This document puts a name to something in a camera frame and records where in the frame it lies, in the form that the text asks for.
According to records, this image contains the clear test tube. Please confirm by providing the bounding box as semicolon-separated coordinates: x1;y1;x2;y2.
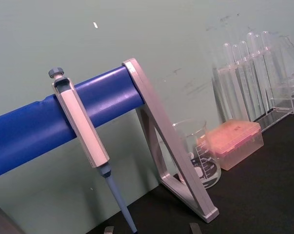
239;40;261;119
222;42;246;121
253;34;272;114
261;31;285;109
246;32;267;117
231;44;254;120

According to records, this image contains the pink pipette tip box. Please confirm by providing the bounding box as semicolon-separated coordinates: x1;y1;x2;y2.
207;120;264;171

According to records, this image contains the grey pipette stand blue bar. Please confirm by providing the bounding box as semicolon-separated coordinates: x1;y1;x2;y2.
0;58;220;234

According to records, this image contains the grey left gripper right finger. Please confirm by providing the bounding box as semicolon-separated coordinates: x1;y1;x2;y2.
189;222;202;234

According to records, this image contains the white and blue pipette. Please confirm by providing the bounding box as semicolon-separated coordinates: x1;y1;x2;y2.
48;66;138;234

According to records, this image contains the clear glass beaker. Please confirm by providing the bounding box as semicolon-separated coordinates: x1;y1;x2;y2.
172;119;222;190

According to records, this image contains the black table cloth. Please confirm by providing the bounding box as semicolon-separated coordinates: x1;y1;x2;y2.
84;109;294;234

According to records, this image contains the clear acrylic test tube rack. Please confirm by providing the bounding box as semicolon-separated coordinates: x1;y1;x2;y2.
211;33;294;134

